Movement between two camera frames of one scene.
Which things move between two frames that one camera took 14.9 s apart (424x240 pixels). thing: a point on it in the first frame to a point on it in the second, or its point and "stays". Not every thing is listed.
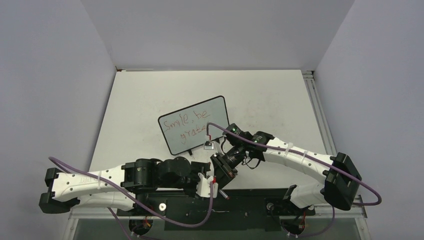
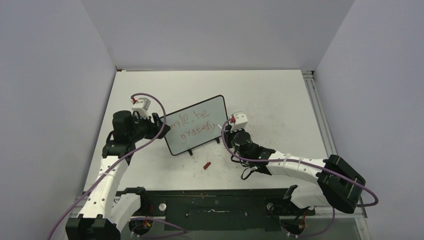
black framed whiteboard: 185,128 stays
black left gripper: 196,168 to 154,128
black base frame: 215,209 stays
